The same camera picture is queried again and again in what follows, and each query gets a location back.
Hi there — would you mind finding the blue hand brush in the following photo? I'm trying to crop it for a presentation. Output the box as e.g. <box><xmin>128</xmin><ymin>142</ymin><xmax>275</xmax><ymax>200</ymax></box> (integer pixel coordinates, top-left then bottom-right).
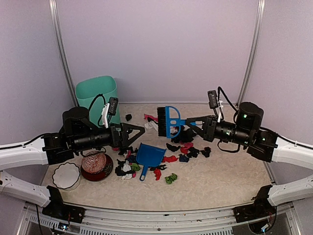
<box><xmin>157</xmin><ymin>106</ymin><xmax>186</xmax><ymax>140</ymax></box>

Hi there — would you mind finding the teal plastic waste bin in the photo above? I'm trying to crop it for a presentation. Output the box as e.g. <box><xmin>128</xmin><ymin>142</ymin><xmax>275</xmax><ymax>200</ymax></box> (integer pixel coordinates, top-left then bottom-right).
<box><xmin>75</xmin><ymin>75</ymin><xmax>121</xmax><ymax>125</ymax></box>

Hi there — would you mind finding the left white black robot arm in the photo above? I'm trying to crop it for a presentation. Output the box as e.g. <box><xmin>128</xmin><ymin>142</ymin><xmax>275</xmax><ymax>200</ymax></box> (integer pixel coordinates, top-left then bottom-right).
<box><xmin>0</xmin><ymin>107</ymin><xmax>145</xmax><ymax>218</ymax></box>

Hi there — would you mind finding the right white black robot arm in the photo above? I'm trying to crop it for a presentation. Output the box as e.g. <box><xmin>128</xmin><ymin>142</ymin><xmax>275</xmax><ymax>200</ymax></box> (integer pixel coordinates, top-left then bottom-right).
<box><xmin>185</xmin><ymin>102</ymin><xmax>313</xmax><ymax>217</ymax></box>

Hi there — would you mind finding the black paper scrap far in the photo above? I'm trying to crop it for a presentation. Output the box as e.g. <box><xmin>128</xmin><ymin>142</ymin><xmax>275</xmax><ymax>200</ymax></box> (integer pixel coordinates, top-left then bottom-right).
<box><xmin>125</xmin><ymin>114</ymin><xmax>133</xmax><ymax>121</ymax></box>

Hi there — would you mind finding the black paper scrap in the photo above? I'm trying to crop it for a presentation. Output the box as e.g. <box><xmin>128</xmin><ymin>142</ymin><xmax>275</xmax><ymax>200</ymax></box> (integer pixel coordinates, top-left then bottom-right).
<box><xmin>125</xmin><ymin>114</ymin><xmax>133</xmax><ymax>121</ymax></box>
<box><xmin>200</xmin><ymin>146</ymin><xmax>211</xmax><ymax>158</ymax></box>

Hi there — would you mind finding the black scrap pile centre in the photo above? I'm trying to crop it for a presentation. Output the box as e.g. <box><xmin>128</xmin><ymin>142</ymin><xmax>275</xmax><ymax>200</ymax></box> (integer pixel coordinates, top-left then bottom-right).
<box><xmin>166</xmin><ymin>127</ymin><xmax>199</xmax><ymax>163</ymax></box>

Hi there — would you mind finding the black paper scrap right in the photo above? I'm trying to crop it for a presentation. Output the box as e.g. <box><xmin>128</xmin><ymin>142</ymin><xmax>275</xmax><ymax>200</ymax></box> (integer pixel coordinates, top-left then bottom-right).
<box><xmin>200</xmin><ymin>146</ymin><xmax>211</xmax><ymax>158</ymax></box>

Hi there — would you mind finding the pink paper scrap far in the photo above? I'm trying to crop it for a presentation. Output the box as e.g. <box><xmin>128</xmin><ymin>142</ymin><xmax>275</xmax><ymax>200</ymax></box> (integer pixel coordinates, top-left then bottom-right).
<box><xmin>144</xmin><ymin>114</ymin><xmax>158</xmax><ymax>123</ymax></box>

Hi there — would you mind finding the white paper scrap long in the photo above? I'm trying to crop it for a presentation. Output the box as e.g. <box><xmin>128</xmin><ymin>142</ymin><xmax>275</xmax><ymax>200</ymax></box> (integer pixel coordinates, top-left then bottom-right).
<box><xmin>144</xmin><ymin>121</ymin><xmax>158</xmax><ymax>132</ymax></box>

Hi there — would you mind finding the blue plastic dustpan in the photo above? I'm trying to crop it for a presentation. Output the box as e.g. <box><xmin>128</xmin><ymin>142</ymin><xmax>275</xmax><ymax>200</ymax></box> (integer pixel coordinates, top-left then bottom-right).
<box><xmin>136</xmin><ymin>143</ymin><xmax>166</xmax><ymax>182</ymax></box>

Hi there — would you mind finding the mixed scrap pile left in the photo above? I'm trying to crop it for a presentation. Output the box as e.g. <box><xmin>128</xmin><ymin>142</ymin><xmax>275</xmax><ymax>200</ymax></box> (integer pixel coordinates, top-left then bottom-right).
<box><xmin>113</xmin><ymin>146</ymin><xmax>141</xmax><ymax>180</ymax></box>

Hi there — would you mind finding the red patterned bowl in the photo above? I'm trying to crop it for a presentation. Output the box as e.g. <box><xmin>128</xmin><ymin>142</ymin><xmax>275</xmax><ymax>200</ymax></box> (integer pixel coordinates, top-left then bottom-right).
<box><xmin>81</xmin><ymin>151</ymin><xmax>107</xmax><ymax>174</ymax></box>

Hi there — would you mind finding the red paper scrap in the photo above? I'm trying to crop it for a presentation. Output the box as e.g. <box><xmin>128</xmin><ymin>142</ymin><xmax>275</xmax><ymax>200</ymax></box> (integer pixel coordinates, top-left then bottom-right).
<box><xmin>154</xmin><ymin>168</ymin><xmax>161</xmax><ymax>181</ymax></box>

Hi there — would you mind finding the green paper scrap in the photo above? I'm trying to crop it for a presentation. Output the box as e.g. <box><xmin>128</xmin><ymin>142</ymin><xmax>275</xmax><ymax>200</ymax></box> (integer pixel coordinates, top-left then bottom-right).
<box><xmin>165</xmin><ymin>173</ymin><xmax>178</xmax><ymax>185</ymax></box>

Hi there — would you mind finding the white scalloped dish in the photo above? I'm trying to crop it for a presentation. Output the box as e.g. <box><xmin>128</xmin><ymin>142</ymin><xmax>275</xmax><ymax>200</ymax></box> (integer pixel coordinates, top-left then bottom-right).
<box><xmin>52</xmin><ymin>163</ymin><xmax>81</xmax><ymax>191</ymax></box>

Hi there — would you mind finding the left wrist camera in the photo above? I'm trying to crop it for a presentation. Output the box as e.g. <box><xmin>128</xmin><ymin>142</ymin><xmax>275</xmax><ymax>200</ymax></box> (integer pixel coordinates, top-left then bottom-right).
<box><xmin>99</xmin><ymin>97</ymin><xmax>119</xmax><ymax>128</ymax></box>

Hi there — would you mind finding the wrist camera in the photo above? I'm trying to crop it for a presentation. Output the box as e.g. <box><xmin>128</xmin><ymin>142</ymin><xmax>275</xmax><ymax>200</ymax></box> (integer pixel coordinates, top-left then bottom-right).
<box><xmin>99</xmin><ymin>97</ymin><xmax>119</xmax><ymax>128</ymax></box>
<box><xmin>207</xmin><ymin>90</ymin><xmax>224</xmax><ymax>120</ymax></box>

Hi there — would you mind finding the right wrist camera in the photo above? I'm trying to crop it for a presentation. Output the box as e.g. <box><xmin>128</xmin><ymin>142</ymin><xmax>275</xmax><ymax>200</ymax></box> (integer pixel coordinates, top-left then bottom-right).
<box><xmin>207</xmin><ymin>90</ymin><xmax>224</xmax><ymax>120</ymax></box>

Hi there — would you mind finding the front aluminium rail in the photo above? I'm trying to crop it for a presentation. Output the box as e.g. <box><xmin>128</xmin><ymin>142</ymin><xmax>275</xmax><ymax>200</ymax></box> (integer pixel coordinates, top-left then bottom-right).
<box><xmin>14</xmin><ymin>203</ymin><xmax>301</xmax><ymax>235</ymax></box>

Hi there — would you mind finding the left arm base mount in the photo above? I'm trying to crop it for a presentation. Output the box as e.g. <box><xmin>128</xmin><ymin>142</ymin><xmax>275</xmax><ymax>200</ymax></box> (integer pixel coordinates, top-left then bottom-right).
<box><xmin>42</xmin><ymin>186</ymin><xmax>85</xmax><ymax>224</ymax></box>

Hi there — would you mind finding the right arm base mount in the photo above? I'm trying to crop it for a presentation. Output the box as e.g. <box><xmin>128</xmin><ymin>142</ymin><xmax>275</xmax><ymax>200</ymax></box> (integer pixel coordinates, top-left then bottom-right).
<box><xmin>233</xmin><ymin>185</ymin><xmax>277</xmax><ymax>223</ymax></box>

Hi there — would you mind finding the right metal corner post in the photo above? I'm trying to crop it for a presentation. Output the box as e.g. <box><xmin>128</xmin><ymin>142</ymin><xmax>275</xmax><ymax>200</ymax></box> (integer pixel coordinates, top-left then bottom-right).
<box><xmin>236</xmin><ymin>0</ymin><xmax>266</xmax><ymax>107</ymax></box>

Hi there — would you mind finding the metal corner post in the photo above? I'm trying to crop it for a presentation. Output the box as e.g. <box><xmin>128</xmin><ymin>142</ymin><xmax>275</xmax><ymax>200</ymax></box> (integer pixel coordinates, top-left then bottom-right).
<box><xmin>49</xmin><ymin>0</ymin><xmax>78</xmax><ymax>106</ymax></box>
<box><xmin>236</xmin><ymin>0</ymin><xmax>266</xmax><ymax>107</ymax></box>

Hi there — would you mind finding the left metal corner post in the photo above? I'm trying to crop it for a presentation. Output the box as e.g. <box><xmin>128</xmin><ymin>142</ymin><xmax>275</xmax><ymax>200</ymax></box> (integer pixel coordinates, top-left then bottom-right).
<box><xmin>49</xmin><ymin>0</ymin><xmax>78</xmax><ymax>106</ymax></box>

